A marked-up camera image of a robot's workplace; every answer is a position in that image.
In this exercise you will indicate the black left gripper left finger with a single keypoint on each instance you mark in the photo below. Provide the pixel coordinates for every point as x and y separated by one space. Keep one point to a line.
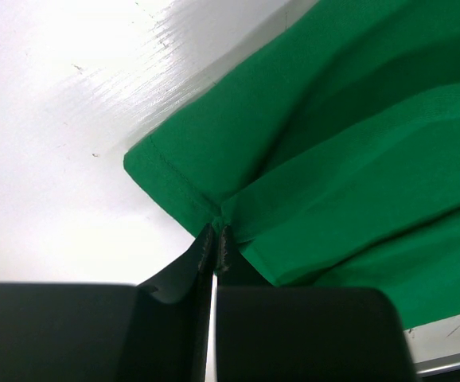
155 331

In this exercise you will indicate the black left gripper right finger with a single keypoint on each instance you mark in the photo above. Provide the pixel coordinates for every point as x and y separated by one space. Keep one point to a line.
266 333

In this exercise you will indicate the green t shirt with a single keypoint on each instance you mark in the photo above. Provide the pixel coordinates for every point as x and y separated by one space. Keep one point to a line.
333 153

